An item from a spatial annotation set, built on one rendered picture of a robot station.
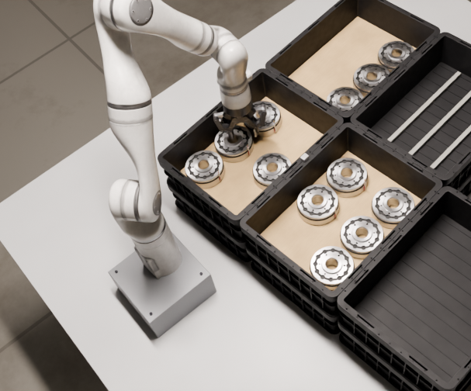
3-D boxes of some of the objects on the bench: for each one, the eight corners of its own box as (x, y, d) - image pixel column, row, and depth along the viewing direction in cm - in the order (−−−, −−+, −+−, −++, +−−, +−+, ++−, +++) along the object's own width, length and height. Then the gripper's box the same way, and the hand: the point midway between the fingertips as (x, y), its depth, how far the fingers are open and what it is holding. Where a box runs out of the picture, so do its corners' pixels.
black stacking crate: (247, 268, 188) (241, 245, 178) (172, 205, 202) (163, 181, 192) (347, 171, 200) (347, 146, 190) (269, 119, 214) (265, 92, 204)
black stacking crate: (334, 340, 174) (334, 320, 164) (247, 268, 188) (242, 245, 178) (436, 232, 186) (441, 207, 176) (347, 171, 200) (347, 146, 190)
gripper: (206, 112, 175) (216, 150, 189) (267, 103, 174) (273, 143, 188) (205, 88, 179) (216, 129, 193) (264, 81, 178) (271, 121, 192)
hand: (243, 133), depth 189 cm, fingers open, 5 cm apart
